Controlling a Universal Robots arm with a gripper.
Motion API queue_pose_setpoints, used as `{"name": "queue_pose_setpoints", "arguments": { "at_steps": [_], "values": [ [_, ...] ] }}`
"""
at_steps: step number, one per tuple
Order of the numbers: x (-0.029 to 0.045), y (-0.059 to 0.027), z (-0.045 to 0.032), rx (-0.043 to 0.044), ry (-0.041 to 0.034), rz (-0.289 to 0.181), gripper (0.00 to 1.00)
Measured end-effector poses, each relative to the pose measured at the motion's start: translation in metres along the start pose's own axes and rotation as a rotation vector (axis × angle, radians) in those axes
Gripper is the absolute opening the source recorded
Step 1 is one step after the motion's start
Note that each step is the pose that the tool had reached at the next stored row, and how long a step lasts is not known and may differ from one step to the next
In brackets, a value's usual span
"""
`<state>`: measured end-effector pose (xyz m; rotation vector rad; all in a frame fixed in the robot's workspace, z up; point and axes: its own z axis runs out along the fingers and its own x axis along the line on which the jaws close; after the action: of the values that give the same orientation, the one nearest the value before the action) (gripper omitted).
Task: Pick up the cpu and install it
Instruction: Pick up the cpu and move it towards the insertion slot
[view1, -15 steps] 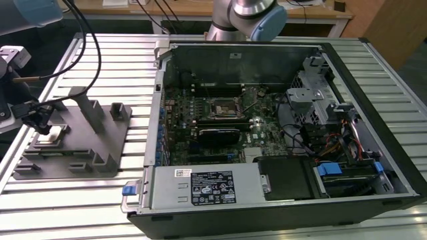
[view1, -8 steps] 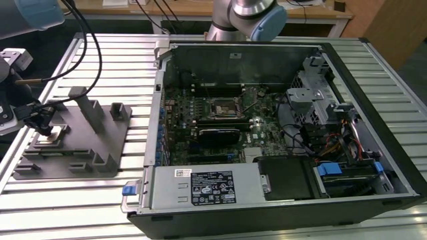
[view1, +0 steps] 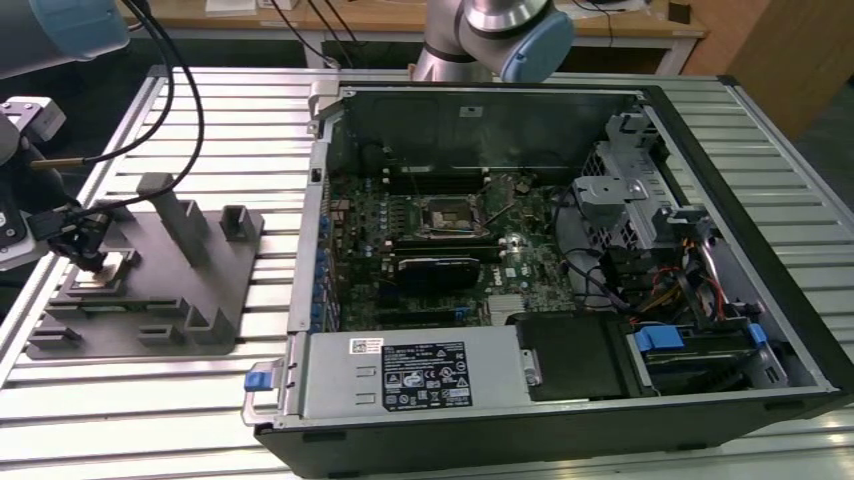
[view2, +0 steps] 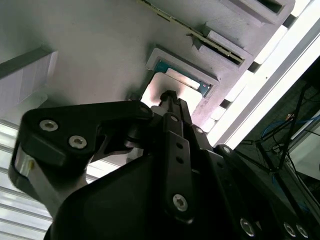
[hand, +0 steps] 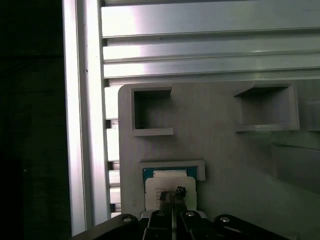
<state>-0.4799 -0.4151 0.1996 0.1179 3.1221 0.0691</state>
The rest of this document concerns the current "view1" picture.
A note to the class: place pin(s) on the silver square CPU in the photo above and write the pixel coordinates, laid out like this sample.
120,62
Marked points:
113,266

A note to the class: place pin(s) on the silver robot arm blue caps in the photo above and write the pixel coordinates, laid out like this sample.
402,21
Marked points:
495,20

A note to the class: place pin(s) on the CPU socket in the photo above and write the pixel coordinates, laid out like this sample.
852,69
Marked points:
449,216

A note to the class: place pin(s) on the grey plastic parts rack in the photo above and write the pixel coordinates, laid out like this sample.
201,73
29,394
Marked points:
201,280

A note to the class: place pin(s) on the blue plastic latch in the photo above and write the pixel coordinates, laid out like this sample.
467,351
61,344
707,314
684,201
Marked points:
261,381

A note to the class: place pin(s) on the silver power supply unit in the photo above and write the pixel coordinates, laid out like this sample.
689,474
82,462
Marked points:
328,375

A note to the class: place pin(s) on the white barcode sticker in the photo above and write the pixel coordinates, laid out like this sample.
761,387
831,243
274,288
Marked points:
365,346

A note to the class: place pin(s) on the wooden desk white legs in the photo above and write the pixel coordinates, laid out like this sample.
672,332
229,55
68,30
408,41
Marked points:
234,22

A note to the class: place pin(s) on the short black expansion slot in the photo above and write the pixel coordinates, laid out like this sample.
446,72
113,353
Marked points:
414,317

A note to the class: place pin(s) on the black graphics card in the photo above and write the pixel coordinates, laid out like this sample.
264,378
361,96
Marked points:
437,275

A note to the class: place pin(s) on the RAM slot with black clips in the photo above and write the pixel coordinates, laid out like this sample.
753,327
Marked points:
434,187
434,175

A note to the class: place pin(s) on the RAM slot with white clips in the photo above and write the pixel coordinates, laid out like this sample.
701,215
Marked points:
434,170
434,180

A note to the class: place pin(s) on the long black expansion slot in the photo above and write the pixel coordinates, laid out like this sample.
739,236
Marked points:
448,254
448,243

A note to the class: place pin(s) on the small white box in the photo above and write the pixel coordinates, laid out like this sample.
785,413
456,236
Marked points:
284,4

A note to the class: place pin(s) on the black rating label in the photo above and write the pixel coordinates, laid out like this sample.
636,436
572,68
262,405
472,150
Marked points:
424,375

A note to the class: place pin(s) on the small blue expansion slot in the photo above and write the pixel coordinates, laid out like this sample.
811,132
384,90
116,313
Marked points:
463,316

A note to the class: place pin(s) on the white case label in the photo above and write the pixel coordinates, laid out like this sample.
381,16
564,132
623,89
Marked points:
472,111

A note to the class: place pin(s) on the silver finned heat sink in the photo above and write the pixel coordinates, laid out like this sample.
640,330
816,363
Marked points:
508,310

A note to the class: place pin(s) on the round coin battery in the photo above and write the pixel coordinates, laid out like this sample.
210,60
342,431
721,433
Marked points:
523,186

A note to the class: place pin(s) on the green motherboard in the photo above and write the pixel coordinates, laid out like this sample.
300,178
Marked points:
541,295

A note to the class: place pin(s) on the black open PC case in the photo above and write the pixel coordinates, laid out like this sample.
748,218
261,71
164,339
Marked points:
468,445

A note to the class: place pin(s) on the black plastic shroud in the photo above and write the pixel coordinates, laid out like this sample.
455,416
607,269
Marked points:
568,357

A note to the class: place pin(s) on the perforated metal drive cage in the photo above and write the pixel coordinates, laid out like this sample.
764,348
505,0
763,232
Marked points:
615,160

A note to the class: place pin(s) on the large blue disk carrier tab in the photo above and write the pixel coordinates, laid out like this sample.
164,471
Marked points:
657,340

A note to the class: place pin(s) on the black hard disk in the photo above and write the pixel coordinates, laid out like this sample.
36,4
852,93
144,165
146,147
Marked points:
701,365

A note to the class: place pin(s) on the small black box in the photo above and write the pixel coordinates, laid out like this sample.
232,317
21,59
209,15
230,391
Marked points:
680,12

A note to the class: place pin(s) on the small blue carrier tab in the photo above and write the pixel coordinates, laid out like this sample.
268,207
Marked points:
756,335

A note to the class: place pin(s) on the wooden cabinet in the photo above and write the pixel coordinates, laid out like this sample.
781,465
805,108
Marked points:
788,60

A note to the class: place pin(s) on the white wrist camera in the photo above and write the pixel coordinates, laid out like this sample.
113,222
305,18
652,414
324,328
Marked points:
14,240

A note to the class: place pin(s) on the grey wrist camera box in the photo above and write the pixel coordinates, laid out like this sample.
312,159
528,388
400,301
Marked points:
37,120

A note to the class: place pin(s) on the silver bracket with round hole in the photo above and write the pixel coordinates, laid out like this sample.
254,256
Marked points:
604,192

